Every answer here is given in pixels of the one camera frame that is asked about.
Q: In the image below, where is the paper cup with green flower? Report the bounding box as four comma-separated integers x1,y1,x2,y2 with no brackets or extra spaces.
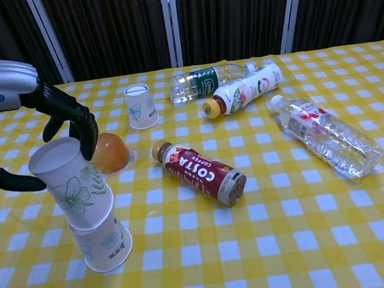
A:
25,131,118,235

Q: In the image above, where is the yellow white checkered tablecloth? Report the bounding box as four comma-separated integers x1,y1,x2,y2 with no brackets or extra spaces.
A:
0,38,384,288

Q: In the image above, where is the red Costa coffee bottle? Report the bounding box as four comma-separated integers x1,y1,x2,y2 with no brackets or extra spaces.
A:
148,131,251,214

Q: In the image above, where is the white partition post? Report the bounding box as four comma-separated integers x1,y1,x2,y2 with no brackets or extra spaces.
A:
25,0,76,88
275,0,313,55
161,0,184,69

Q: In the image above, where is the white milk tea bottle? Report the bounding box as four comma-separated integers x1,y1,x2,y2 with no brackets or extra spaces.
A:
198,61,288,120

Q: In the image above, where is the paper cup with line mark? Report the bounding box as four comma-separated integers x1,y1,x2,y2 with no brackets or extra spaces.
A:
123,81,161,132

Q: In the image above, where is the paper cup with teal flowers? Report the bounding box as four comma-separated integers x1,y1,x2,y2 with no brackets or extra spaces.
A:
67,211,137,277

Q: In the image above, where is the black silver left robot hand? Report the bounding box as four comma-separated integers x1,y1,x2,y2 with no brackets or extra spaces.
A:
0,47,104,196

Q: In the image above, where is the orange jelly cup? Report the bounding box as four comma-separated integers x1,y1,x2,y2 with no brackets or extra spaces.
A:
90,129,139,178

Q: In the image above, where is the clear bottle with red label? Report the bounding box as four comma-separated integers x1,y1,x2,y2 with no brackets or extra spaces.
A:
268,84,384,187

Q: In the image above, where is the clear bottle with green label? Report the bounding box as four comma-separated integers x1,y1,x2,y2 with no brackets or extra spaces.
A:
165,60,259,106

